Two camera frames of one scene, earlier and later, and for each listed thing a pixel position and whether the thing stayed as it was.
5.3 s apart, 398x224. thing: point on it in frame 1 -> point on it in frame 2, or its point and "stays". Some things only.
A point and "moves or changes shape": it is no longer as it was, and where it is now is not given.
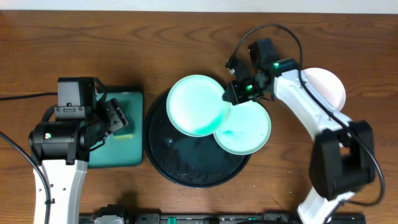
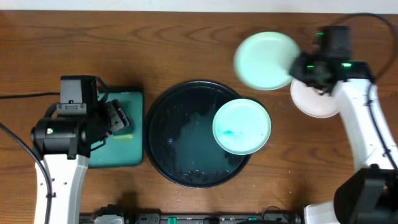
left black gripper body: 109,121 stays
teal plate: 246,128 stays
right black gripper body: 241,88 -> 306,74
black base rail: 269,218 stays
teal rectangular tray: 124,147 stays
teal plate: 196,106 moves or changes shape
